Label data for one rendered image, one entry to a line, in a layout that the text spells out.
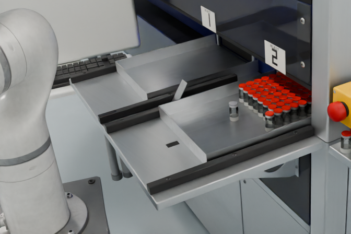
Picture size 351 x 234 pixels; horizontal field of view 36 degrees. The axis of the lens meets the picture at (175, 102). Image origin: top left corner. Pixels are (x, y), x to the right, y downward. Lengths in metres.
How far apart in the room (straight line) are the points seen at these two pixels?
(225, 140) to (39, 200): 0.45
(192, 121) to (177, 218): 1.13
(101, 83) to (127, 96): 0.13
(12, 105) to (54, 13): 0.97
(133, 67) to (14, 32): 0.78
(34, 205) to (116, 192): 1.60
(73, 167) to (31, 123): 1.91
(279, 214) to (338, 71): 0.54
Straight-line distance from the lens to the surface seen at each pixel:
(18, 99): 0.99
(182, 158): 1.20
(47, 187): 1.03
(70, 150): 3.01
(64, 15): 1.93
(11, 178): 1.00
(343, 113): 1.10
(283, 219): 1.54
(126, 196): 2.58
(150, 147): 1.25
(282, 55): 1.27
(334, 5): 1.09
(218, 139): 1.25
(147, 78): 1.57
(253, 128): 1.28
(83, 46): 1.97
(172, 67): 1.63
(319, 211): 1.36
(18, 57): 0.92
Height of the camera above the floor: 1.55
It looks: 28 degrees down
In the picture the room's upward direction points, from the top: 7 degrees counter-clockwise
